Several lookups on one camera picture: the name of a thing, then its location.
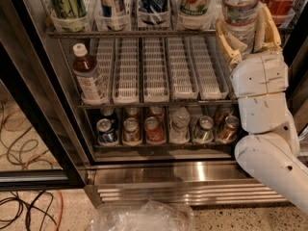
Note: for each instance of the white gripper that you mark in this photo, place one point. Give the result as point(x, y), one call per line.
point(259, 75)

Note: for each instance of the clear water bottle top shelf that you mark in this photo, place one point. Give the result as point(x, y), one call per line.
point(240, 17)

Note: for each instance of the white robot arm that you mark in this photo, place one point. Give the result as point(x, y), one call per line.
point(269, 151)

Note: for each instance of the right fridge glass door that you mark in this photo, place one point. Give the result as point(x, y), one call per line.
point(296, 56)

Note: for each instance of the fridge glass door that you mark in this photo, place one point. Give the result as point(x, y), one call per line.
point(296, 56)
point(34, 71)

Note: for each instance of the water bottle bottom shelf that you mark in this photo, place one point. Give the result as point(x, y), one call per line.
point(179, 126)

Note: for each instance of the left tea bottle white cap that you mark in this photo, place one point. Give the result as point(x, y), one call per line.
point(89, 75)

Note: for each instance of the green can top shelf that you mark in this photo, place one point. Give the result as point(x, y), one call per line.
point(70, 11)

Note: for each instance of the left fridge glass door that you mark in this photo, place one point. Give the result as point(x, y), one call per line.
point(34, 71)

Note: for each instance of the white tray lane five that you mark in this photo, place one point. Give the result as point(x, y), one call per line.
point(207, 70)

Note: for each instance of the gold can rear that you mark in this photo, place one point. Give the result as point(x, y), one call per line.
point(222, 112)

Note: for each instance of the gold can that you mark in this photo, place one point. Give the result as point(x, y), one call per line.
point(222, 112)
point(228, 129)

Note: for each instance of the white tray lane four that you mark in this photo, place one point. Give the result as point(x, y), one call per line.
point(181, 73)

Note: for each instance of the gold can front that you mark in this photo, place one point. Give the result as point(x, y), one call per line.
point(228, 129)

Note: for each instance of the green silver can bottom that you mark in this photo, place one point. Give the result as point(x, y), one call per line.
point(203, 131)

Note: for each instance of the white tray lane three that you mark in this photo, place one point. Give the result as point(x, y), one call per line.
point(155, 82)

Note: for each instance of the red can rear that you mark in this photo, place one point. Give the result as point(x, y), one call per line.
point(157, 111)

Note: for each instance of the red can front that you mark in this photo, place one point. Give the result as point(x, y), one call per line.
point(154, 130)

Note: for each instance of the white tray lane two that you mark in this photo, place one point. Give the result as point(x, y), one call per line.
point(126, 74)

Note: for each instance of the brown can rear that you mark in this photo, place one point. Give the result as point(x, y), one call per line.
point(133, 112)

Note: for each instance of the brown can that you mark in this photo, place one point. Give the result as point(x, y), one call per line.
point(133, 112)
point(131, 130)

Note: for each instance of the brown can front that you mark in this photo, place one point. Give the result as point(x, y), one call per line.
point(131, 130)

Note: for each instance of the slim blue silver can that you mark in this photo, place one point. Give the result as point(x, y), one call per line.
point(114, 12)

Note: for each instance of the dark can rear left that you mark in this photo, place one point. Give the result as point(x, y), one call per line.
point(109, 113)

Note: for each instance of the blue pepsi can front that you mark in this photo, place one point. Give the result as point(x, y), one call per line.
point(106, 131)

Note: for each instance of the clear plastic bin with bag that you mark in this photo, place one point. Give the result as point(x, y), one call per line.
point(149, 216)

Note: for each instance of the top wire shelf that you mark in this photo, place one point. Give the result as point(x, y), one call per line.
point(131, 34)

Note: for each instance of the wire shelf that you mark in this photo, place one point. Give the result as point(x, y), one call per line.
point(170, 103)
point(131, 34)

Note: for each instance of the middle wire shelf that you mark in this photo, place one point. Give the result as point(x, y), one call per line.
point(170, 103)

